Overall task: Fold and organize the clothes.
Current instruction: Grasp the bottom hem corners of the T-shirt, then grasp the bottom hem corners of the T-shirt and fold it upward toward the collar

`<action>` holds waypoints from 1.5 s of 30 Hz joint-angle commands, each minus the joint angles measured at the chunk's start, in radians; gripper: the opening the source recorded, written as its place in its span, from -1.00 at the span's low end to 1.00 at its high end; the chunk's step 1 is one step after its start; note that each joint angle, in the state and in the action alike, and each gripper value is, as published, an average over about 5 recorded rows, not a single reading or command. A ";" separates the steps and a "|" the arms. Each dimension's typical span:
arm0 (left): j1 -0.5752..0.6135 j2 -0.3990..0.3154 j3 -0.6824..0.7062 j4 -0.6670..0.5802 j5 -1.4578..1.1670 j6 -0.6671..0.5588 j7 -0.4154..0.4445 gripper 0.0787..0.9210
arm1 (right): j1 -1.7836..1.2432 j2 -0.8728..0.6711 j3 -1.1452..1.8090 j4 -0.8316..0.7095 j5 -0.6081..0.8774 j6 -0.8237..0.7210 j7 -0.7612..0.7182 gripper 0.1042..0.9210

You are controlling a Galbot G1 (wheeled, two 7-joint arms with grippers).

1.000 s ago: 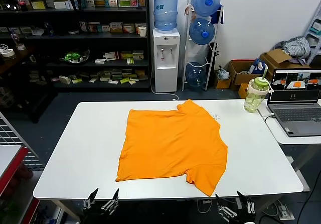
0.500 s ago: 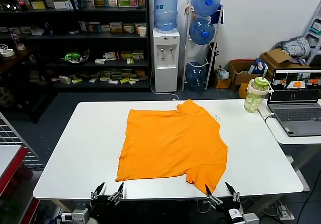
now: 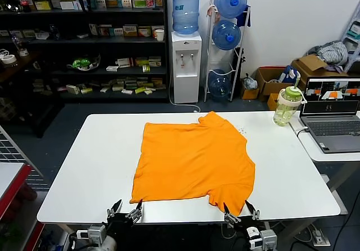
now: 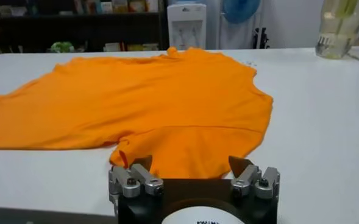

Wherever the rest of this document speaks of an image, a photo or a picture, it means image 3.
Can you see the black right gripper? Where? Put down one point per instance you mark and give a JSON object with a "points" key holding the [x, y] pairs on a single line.
{"points": [[249, 224]]}

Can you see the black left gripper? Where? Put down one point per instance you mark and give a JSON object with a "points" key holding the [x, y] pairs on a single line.
{"points": [[119, 222]]}

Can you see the orange t-shirt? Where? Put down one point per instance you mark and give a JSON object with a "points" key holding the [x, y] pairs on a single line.
{"points": [[191, 161]]}

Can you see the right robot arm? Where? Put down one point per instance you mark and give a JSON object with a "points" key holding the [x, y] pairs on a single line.
{"points": [[253, 238]]}

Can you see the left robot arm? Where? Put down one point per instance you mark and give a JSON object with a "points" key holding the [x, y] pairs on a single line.
{"points": [[108, 244]]}

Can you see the cardboard box under clothes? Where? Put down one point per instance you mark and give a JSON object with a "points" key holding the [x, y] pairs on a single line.
{"points": [[309, 62]]}

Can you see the grey striped clothes pile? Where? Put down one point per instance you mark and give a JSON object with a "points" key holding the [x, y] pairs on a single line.
{"points": [[334, 51]]}

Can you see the large white table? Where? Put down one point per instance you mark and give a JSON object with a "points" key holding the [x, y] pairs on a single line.
{"points": [[98, 155]]}

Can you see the white power strip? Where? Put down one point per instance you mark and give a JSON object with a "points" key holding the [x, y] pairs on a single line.
{"points": [[320, 235]]}

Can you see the white side table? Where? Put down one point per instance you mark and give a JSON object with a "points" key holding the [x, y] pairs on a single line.
{"points": [[309, 149]]}

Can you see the green lid drinking bottle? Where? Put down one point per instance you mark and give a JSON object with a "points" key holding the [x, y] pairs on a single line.
{"points": [[284, 110]]}

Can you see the small yellow carton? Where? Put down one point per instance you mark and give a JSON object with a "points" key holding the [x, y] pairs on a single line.
{"points": [[273, 102]]}

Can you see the red and white cabinet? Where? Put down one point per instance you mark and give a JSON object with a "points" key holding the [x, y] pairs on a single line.
{"points": [[11, 178]]}

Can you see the yellow carton under bag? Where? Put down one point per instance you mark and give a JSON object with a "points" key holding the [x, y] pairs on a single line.
{"points": [[249, 93]]}

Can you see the grey open laptop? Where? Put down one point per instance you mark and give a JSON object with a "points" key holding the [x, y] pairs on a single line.
{"points": [[332, 127]]}

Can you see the open cardboard box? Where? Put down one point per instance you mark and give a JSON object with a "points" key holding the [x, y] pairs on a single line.
{"points": [[264, 86]]}

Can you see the grey plastic bag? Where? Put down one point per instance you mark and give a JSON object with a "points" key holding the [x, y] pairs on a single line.
{"points": [[249, 82]]}

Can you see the white water dispenser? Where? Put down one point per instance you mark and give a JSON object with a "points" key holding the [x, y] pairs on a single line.
{"points": [[185, 87]]}

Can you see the blue and white bag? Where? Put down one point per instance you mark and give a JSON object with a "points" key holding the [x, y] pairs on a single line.
{"points": [[288, 73]]}

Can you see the bowl with green items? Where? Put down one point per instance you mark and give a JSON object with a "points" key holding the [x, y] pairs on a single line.
{"points": [[83, 63]]}

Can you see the black tripod stand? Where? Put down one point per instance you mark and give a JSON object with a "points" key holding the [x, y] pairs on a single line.
{"points": [[241, 59]]}

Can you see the white metal jug rack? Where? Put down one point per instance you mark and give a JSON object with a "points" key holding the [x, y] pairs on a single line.
{"points": [[210, 51]]}

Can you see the black shelf unit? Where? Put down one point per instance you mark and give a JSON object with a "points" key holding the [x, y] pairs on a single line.
{"points": [[126, 41]]}

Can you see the white paper cup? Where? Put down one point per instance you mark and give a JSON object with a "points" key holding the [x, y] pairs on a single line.
{"points": [[159, 35]]}

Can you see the dark wooden side table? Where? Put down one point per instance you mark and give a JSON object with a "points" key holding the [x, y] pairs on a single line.
{"points": [[28, 61]]}

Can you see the dark blue bottle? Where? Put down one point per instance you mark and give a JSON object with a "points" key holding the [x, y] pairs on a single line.
{"points": [[54, 33]]}

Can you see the white tape roll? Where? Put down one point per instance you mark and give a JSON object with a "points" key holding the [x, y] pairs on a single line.
{"points": [[8, 59]]}

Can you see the pink cloth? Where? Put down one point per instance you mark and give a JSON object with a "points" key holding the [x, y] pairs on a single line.
{"points": [[210, 11]]}

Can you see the white storage rack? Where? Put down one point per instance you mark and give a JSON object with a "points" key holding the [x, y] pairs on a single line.
{"points": [[353, 40]]}

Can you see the green and white box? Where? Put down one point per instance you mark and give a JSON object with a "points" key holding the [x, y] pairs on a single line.
{"points": [[139, 3]]}

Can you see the upright blue water jug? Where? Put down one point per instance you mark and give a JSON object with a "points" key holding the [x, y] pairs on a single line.
{"points": [[185, 11]]}

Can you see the flat white box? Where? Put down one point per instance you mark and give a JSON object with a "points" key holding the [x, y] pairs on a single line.
{"points": [[67, 5]]}

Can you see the yellow flat box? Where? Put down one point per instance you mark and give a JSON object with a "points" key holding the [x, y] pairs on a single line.
{"points": [[42, 5]]}

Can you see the cola bottle red label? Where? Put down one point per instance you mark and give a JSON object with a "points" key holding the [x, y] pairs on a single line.
{"points": [[24, 4]]}

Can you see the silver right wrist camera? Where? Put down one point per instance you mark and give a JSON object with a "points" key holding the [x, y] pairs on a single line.
{"points": [[269, 238]]}

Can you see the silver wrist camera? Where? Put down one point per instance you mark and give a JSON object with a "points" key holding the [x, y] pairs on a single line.
{"points": [[269, 238], [97, 232]]}

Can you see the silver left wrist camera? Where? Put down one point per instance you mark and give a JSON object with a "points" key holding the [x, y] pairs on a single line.
{"points": [[97, 232]]}

